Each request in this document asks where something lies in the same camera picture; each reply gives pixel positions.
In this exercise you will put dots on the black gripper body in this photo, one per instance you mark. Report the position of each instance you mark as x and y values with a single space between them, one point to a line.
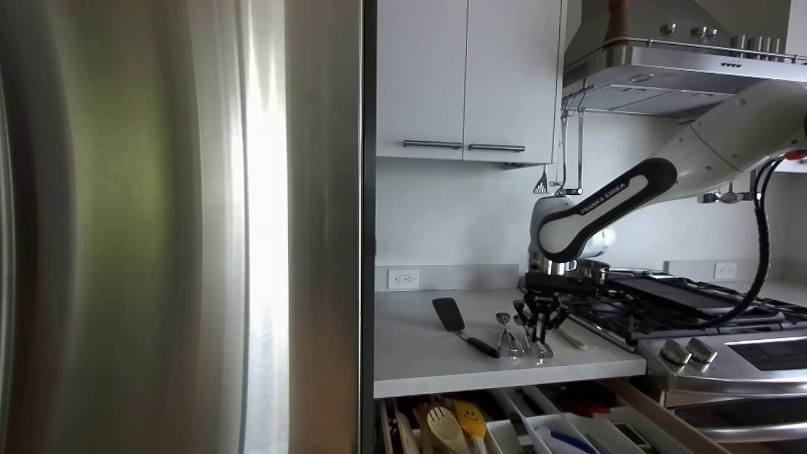
548 294

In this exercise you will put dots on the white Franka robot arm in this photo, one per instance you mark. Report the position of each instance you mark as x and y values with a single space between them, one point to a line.
697 154

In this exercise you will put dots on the white drawer organizer tray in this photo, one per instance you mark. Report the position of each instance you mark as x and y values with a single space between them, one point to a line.
538 431

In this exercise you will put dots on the open wooden kitchen drawer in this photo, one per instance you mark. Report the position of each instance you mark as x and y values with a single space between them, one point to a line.
655 417

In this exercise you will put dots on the long metal utensil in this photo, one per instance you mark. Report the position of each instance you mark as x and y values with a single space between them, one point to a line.
573 339

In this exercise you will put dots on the black spatula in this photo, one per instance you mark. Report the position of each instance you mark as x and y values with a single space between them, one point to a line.
450 313

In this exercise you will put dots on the hanging metal utensil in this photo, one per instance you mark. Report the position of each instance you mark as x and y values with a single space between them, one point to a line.
539 181

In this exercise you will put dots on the yellow wooden spoon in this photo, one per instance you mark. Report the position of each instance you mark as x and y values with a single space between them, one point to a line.
470 417

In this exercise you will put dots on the metal stove knob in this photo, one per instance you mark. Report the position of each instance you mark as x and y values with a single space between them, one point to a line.
673 350
702 353

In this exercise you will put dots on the pale wooden spoon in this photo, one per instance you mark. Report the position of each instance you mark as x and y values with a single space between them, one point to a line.
443 430

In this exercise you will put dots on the black stove griddle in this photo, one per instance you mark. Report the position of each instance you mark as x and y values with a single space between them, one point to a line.
697 295

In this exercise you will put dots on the hanging metal ladle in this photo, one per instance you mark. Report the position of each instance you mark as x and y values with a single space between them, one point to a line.
571 152

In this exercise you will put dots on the stainless steel gas stove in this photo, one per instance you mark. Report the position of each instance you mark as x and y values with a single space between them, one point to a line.
721 335

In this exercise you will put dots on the thin wooden utensil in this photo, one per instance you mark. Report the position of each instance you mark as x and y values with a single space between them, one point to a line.
406 431

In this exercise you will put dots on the hanging metal utensils rack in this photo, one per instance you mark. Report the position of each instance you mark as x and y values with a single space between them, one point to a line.
727 197

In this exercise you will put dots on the white cabinet door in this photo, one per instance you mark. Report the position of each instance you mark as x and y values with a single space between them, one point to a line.
511 75
418 75

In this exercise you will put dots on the stainless steel range hood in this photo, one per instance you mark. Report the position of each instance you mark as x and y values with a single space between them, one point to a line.
639 65

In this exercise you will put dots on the stainless steel refrigerator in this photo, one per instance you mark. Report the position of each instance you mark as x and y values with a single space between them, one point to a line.
151 236

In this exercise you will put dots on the white wall outlet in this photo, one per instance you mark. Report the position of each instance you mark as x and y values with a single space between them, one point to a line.
402 277
725 271

